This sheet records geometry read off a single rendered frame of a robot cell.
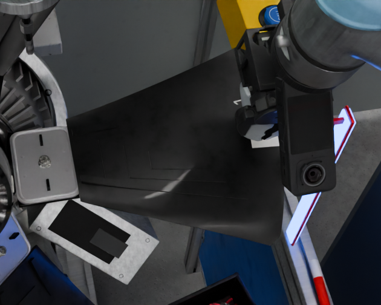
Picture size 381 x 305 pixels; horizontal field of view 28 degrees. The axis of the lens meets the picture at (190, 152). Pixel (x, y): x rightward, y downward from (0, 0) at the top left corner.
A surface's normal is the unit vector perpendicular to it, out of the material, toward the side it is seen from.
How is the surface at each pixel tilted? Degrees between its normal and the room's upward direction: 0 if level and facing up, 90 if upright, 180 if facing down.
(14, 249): 54
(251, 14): 0
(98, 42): 90
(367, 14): 102
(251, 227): 29
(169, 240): 0
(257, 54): 17
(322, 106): 48
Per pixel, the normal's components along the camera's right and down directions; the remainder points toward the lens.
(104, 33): 0.23, 0.84
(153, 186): 0.19, -0.35
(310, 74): -0.36, 0.89
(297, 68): -0.60, 0.74
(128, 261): 0.24, 0.30
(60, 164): 0.10, -0.53
